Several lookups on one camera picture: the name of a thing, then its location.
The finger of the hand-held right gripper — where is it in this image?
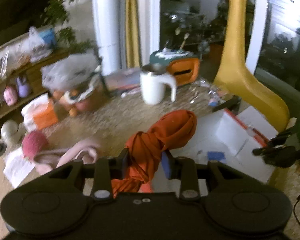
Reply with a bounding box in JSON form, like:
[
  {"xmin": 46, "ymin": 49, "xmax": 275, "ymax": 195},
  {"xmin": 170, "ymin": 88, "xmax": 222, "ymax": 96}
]
[
  {"xmin": 267, "ymin": 127, "xmax": 295, "ymax": 147},
  {"xmin": 252, "ymin": 146, "xmax": 300, "ymax": 168}
]

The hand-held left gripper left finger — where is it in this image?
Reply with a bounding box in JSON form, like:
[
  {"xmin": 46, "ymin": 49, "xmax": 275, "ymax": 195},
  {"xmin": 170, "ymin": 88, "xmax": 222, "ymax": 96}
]
[{"xmin": 49, "ymin": 148, "xmax": 129, "ymax": 200}]

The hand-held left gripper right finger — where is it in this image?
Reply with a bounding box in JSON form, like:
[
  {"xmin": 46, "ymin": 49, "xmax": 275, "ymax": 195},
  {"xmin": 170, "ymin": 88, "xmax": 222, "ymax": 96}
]
[{"xmin": 161, "ymin": 150, "xmax": 238, "ymax": 201}]

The red cloth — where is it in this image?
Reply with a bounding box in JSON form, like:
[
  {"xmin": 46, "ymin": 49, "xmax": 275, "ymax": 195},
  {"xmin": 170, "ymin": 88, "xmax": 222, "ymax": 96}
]
[{"xmin": 111, "ymin": 109, "xmax": 198, "ymax": 198}]

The pink cloth headband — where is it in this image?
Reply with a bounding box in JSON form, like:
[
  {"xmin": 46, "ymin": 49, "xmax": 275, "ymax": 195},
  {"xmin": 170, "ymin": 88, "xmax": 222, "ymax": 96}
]
[{"xmin": 34, "ymin": 139, "xmax": 100, "ymax": 175}]

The red cardboard box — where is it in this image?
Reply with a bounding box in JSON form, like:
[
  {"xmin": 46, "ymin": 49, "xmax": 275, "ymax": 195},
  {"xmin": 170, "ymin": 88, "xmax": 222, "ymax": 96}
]
[{"xmin": 170, "ymin": 109, "xmax": 275, "ymax": 183}]

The black remote control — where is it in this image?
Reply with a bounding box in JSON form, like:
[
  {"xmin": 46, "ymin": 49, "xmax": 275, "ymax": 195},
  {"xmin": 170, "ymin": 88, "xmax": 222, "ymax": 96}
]
[{"xmin": 212, "ymin": 96, "xmax": 242, "ymax": 113}]

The white mug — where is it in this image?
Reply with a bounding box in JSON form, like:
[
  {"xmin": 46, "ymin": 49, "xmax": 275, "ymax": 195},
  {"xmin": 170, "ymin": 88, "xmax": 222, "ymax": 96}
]
[{"xmin": 140, "ymin": 64, "xmax": 177, "ymax": 105}]

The stack of books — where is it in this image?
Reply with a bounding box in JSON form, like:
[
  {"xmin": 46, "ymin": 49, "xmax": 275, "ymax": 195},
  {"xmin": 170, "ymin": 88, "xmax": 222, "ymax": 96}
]
[{"xmin": 105, "ymin": 67, "xmax": 143, "ymax": 92}]

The pink knitted hat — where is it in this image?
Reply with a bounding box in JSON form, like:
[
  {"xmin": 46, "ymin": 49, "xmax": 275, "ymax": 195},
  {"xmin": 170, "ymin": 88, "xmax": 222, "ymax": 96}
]
[{"xmin": 22, "ymin": 131, "xmax": 49, "ymax": 159}]

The orange white tissue pack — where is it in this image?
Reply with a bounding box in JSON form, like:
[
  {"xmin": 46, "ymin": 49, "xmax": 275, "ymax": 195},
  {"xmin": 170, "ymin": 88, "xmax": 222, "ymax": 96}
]
[{"xmin": 22, "ymin": 94, "xmax": 58, "ymax": 130}]

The orange green tissue box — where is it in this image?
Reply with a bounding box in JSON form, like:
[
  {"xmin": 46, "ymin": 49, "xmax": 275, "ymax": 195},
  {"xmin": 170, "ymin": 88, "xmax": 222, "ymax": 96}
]
[{"xmin": 150, "ymin": 50, "xmax": 200, "ymax": 87}]

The yellow giraffe toy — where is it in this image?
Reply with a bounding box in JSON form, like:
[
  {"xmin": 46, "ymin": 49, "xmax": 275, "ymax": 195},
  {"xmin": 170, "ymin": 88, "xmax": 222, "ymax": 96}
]
[{"xmin": 211, "ymin": 0, "xmax": 290, "ymax": 133}]

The plastic bag of fruit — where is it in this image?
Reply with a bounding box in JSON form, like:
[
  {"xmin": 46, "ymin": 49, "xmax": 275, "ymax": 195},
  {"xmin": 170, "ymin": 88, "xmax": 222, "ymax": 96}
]
[{"xmin": 41, "ymin": 54, "xmax": 103, "ymax": 117}]

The white paper sheet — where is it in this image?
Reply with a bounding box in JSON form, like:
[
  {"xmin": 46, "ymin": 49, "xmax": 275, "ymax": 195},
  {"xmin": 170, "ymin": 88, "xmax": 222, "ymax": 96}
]
[{"xmin": 4, "ymin": 147, "xmax": 38, "ymax": 188}]

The green round bowl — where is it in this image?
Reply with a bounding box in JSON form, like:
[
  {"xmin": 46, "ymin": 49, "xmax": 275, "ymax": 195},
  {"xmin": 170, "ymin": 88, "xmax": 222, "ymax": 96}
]
[{"xmin": 0, "ymin": 120, "xmax": 25, "ymax": 145}]

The wooden television cabinet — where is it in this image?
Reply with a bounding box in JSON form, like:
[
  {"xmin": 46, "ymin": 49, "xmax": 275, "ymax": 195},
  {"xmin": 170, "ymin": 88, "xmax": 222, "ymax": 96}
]
[{"xmin": 0, "ymin": 47, "xmax": 70, "ymax": 125}]

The yellow curtain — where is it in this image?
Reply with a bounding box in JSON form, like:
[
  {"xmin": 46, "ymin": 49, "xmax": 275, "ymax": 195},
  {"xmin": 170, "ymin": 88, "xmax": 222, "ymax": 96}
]
[{"xmin": 125, "ymin": 0, "xmax": 142, "ymax": 68}]

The clear plastic bag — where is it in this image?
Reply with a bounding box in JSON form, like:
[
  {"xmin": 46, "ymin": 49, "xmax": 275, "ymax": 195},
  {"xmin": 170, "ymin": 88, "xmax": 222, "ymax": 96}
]
[{"xmin": 29, "ymin": 26, "xmax": 53, "ymax": 63}]

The blue pack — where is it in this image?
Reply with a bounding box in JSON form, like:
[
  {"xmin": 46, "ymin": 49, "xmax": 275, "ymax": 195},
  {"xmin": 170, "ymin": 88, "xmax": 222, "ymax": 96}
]
[{"xmin": 40, "ymin": 29, "xmax": 57, "ymax": 48}]

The white standing air conditioner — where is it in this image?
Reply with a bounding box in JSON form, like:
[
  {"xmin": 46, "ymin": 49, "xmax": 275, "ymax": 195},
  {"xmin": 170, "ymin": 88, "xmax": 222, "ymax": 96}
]
[{"xmin": 91, "ymin": 0, "xmax": 123, "ymax": 75}]

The clear bag of oranges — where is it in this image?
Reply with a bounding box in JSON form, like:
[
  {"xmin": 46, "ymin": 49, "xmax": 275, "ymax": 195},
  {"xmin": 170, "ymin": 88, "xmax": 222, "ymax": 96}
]
[{"xmin": 0, "ymin": 47, "xmax": 30, "ymax": 70}]

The green potted tree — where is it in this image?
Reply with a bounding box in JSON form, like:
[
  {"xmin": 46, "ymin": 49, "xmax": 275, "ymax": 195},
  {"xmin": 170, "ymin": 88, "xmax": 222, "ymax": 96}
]
[{"xmin": 42, "ymin": 0, "xmax": 95, "ymax": 53}]

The black television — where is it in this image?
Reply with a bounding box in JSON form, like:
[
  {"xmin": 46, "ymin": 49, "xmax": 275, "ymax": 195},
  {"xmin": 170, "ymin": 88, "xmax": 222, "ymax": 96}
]
[{"xmin": 0, "ymin": 0, "xmax": 50, "ymax": 53}]

